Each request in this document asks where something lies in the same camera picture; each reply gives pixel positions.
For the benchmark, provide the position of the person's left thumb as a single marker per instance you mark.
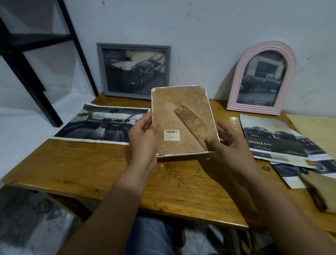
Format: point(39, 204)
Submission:
point(153, 136)

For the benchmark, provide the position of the person's right thumb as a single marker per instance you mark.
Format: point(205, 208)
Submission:
point(213, 143)

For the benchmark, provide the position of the black metal rack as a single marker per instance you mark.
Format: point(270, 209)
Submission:
point(26, 68)

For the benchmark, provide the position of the person's right hand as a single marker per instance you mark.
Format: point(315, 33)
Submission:
point(236, 152)

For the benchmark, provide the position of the white picture frame brown back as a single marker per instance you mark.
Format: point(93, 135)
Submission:
point(181, 115)

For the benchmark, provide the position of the dark car photo print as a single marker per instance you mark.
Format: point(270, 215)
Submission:
point(322, 160)

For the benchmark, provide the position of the car interior photo print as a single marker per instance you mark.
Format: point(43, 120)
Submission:
point(97, 124)

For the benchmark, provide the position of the pickup truck brochure sheet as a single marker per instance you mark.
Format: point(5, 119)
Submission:
point(273, 141)

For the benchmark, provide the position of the person's blue jeans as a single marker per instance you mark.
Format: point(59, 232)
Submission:
point(149, 236)

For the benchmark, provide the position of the person's left forearm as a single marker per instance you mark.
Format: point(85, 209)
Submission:
point(112, 210)

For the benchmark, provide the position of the pink arched picture frame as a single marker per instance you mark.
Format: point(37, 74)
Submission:
point(262, 76)

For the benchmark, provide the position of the person's left hand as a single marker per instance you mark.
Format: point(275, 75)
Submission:
point(141, 147)

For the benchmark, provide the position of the person's right forearm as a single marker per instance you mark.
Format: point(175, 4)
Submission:
point(278, 215)

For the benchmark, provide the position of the brown wooden block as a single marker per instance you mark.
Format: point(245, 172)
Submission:
point(321, 191)

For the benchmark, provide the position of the grey rectangular picture frame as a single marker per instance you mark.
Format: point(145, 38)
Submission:
point(133, 71)

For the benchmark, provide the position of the light plywood board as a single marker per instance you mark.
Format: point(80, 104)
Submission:
point(315, 128)

